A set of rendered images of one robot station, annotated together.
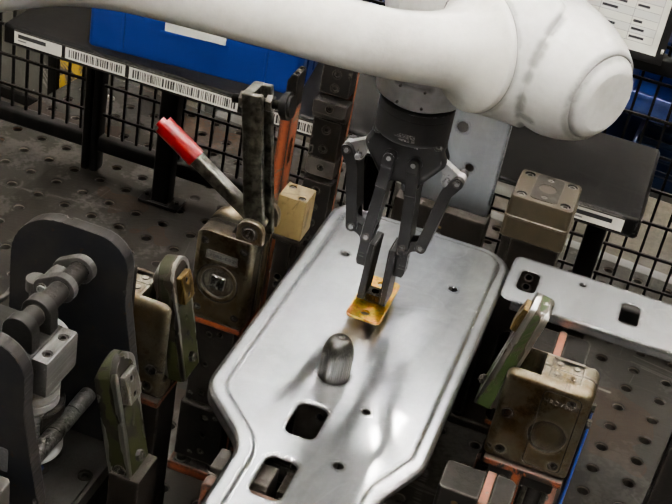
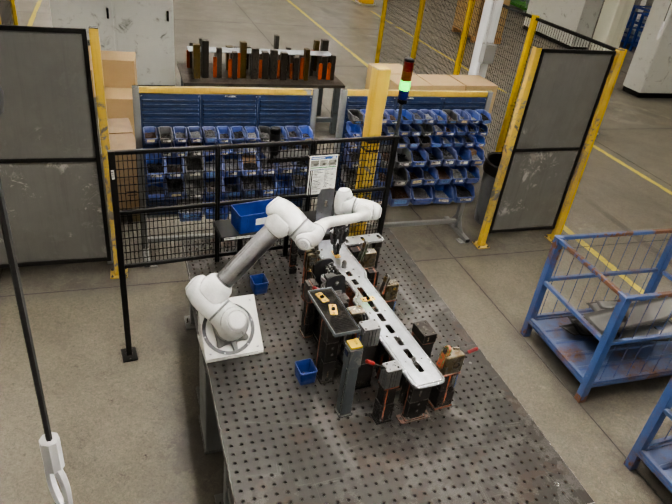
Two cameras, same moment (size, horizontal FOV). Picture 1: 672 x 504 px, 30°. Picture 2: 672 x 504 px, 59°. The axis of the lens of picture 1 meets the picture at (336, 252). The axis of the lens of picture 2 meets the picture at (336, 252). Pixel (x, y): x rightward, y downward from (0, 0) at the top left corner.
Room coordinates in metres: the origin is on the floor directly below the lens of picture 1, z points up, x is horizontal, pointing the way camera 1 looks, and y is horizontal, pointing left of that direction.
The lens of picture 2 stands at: (-1.33, 2.02, 3.00)
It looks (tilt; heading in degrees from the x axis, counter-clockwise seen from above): 32 degrees down; 320
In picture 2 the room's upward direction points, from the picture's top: 8 degrees clockwise
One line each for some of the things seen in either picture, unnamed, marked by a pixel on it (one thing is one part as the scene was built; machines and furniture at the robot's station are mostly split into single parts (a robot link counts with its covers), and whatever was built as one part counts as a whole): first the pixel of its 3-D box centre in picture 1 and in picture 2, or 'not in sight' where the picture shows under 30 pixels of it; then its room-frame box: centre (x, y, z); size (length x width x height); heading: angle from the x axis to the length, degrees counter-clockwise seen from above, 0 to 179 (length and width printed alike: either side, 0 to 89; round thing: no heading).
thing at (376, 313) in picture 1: (374, 295); not in sight; (1.11, -0.05, 1.02); 0.08 x 0.04 x 0.01; 167
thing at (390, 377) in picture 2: not in sight; (386, 392); (0.12, 0.35, 0.88); 0.11 x 0.10 x 0.36; 77
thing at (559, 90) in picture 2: not in sight; (546, 153); (1.68, -3.00, 1.00); 1.04 x 0.14 x 2.00; 72
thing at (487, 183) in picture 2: not in sight; (500, 192); (2.12, -3.09, 0.36); 0.50 x 0.50 x 0.73
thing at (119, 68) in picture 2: not in sight; (101, 100); (5.66, -0.05, 0.52); 1.20 x 0.80 x 1.05; 159
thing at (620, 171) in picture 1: (330, 95); (283, 223); (1.58, 0.05, 1.01); 0.90 x 0.22 x 0.03; 77
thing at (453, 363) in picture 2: not in sight; (445, 378); (0.04, 0.00, 0.88); 0.15 x 0.11 x 0.36; 77
